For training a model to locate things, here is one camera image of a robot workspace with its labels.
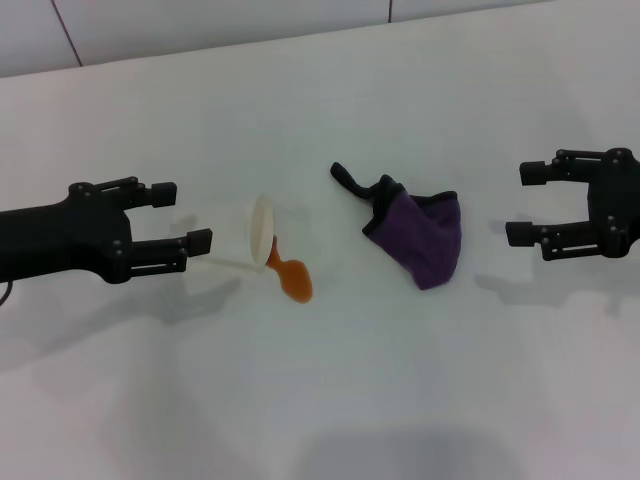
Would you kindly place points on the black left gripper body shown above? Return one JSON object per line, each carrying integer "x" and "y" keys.
{"x": 60, "y": 240}

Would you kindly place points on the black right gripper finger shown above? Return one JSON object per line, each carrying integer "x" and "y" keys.
{"x": 560, "y": 239}
{"x": 565, "y": 170}

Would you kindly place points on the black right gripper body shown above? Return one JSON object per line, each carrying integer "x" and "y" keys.
{"x": 617, "y": 210}

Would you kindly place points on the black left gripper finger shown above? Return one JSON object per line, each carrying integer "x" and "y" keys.
{"x": 160, "y": 195}
{"x": 165, "y": 252}

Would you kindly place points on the white paper cup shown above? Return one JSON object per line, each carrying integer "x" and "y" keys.
{"x": 261, "y": 230}

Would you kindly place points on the purple rag with black trim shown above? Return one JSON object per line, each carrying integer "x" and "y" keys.
{"x": 425, "y": 240}

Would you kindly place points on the brown water stain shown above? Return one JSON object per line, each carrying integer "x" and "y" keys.
{"x": 296, "y": 282}

